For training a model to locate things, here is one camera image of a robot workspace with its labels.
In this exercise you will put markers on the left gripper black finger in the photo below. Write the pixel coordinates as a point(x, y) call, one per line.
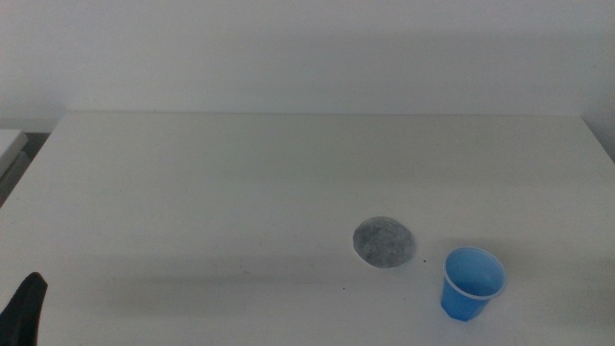
point(24, 312)

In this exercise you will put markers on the blue plastic cup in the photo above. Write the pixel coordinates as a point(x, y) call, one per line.
point(461, 300)

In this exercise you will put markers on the grey round cup mat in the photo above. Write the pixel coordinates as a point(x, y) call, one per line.
point(383, 242)

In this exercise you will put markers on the white side table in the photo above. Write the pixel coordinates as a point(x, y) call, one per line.
point(7, 144)

